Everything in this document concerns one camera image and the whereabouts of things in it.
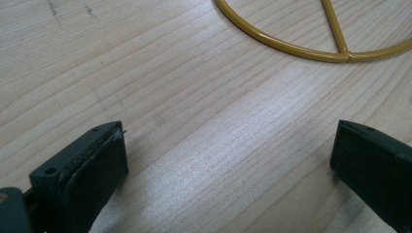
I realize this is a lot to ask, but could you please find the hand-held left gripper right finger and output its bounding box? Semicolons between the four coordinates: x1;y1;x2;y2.
329;118;412;233

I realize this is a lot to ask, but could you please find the yellow metal wire rack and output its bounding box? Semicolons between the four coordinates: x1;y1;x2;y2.
213;0;412;64

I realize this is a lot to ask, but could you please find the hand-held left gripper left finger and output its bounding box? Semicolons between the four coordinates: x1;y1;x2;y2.
28;120;129;233

